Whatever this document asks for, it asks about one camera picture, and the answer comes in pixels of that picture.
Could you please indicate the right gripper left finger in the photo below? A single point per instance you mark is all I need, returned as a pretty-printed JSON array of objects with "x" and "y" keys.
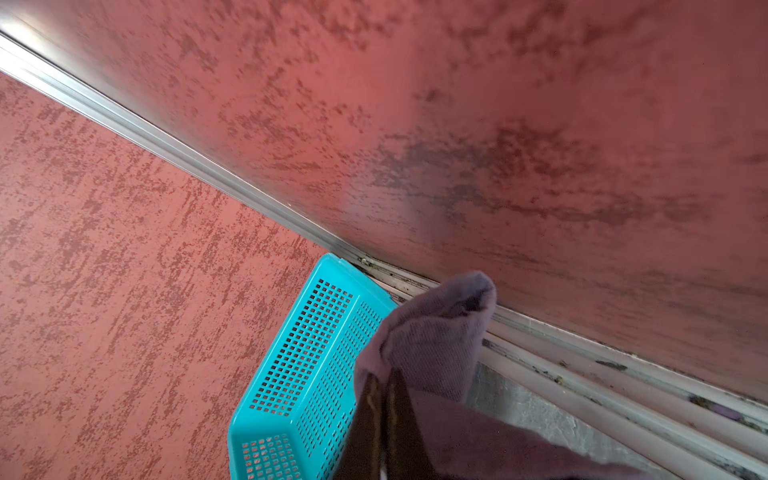
[{"x": 361, "y": 457}]

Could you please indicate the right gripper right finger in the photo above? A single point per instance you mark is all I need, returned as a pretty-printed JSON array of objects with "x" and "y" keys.
[{"x": 406, "y": 456}]

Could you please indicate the right corner aluminium profile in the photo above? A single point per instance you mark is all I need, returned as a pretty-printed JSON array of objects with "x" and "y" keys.
[{"x": 29, "y": 68}]

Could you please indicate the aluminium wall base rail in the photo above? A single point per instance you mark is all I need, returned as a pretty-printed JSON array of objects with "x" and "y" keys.
[{"x": 690, "y": 428}]

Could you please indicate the purple trousers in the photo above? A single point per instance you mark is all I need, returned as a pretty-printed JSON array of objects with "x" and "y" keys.
[{"x": 434, "y": 340}]

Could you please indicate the teal plastic basket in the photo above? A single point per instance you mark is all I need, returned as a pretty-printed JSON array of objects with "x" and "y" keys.
[{"x": 294, "y": 417}]

